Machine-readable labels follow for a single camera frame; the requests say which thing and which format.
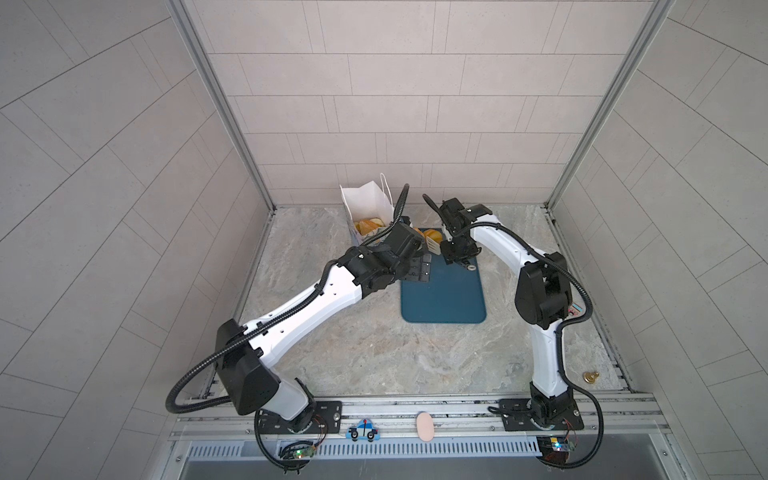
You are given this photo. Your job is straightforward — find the aluminium rail frame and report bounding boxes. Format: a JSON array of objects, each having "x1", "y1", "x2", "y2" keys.
[{"x1": 149, "y1": 391, "x2": 694, "y2": 479}]

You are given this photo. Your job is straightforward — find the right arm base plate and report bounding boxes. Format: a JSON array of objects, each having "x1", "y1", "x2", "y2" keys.
[{"x1": 494, "y1": 396, "x2": 584, "y2": 432}]

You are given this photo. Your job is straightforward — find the floral paper gift bag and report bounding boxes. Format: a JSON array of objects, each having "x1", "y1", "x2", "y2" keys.
[{"x1": 340, "y1": 173, "x2": 395, "y2": 245}]

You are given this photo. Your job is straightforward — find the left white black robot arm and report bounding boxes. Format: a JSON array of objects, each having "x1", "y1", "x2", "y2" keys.
[{"x1": 165, "y1": 188, "x2": 426, "y2": 433}]

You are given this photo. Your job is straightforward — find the small yellow striped bun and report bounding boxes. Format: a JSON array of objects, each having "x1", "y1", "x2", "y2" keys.
[{"x1": 424, "y1": 229, "x2": 443, "y2": 243}]

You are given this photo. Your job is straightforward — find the left circuit board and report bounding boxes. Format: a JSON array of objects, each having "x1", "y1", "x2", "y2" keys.
[{"x1": 279, "y1": 441, "x2": 317, "y2": 462}]

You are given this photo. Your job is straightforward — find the gold chess piece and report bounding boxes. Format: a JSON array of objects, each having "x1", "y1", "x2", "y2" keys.
[{"x1": 582, "y1": 371, "x2": 600, "y2": 385}]

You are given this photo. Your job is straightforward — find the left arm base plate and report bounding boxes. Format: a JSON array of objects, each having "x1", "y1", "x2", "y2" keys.
[{"x1": 256, "y1": 400, "x2": 343, "y2": 435}]

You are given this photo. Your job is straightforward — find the pink oval eraser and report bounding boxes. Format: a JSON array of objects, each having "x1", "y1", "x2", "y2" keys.
[{"x1": 416, "y1": 411, "x2": 435, "y2": 442}]

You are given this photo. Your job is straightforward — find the pink toy truck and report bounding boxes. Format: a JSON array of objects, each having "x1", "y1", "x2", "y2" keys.
[{"x1": 568, "y1": 304, "x2": 584, "y2": 317}]

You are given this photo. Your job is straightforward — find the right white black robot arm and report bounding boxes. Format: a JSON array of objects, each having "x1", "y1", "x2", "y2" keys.
[{"x1": 423, "y1": 195, "x2": 604, "y2": 433}]

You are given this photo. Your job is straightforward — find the metal tongs with white tips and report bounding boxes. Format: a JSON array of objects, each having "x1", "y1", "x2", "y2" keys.
[{"x1": 425, "y1": 237, "x2": 477, "y2": 271}]

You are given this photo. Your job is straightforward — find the blue toy car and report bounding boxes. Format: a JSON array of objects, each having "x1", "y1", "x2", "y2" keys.
[{"x1": 346, "y1": 418, "x2": 380, "y2": 443}]

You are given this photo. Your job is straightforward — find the circuit board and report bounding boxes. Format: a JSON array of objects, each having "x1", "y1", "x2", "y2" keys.
[
  {"x1": 536, "y1": 436, "x2": 576, "y2": 465},
  {"x1": 279, "y1": 441, "x2": 317, "y2": 462}
]

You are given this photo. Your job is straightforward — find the right circuit board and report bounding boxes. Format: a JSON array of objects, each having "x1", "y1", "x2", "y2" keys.
[{"x1": 536, "y1": 436, "x2": 576, "y2": 465}]

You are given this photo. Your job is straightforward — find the teal rectangular tray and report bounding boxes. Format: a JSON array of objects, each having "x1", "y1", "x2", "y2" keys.
[{"x1": 401, "y1": 254, "x2": 487, "y2": 324}]

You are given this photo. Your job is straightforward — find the reddish brown croissant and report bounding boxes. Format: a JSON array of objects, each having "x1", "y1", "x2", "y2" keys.
[{"x1": 354, "y1": 217, "x2": 386, "y2": 237}]

